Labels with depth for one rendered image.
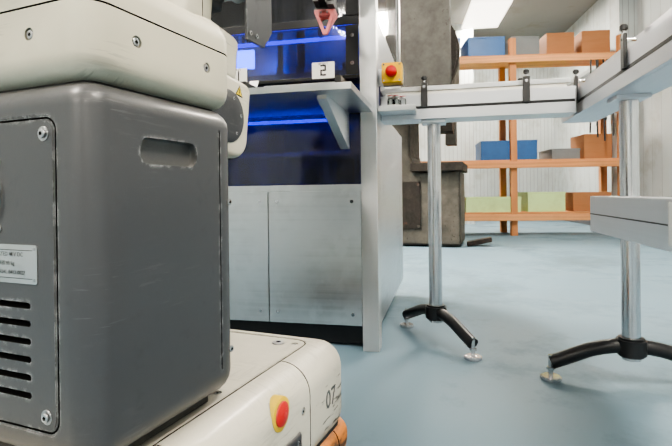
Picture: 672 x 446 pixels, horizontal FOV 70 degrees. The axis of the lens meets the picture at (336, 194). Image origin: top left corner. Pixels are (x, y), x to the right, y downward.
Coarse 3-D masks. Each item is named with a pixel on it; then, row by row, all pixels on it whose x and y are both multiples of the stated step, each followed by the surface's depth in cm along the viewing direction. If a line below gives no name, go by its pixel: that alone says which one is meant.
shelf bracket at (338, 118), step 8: (320, 96) 142; (328, 96) 144; (320, 104) 145; (328, 104) 145; (336, 104) 154; (328, 112) 149; (336, 112) 154; (344, 112) 167; (328, 120) 154; (336, 120) 154; (344, 120) 166; (336, 128) 159; (344, 128) 166; (336, 136) 165; (344, 136) 166; (344, 144) 170
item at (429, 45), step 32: (416, 0) 474; (448, 0) 465; (416, 32) 474; (448, 32) 465; (416, 64) 475; (448, 64) 465; (416, 128) 546; (448, 128) 509; (416, 160) 534; (416, 192) 503; (448, 192) 494; (416, 224) 503; (448, 224) 494
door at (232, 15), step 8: (224, 8) 186; (232, 8) 186; (240, 8) 185; (216, 16) 187; (224, 16) 186; (232, 16) 186; (240, 16) 185; (216, 24) 187; (224, 24) 186; (232, 24) 186; (240, 24) 185
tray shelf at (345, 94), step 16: (256, 96) 143; (272, 96) 144; (288, 96) 144; (304, 96) 144; (336, 96) 145; (352, 96) 145; (256, 112) 172; (272, 112) 172; (288, 112) 172; (304, 112) 173; (320, 112) 173; (352, 112) 174
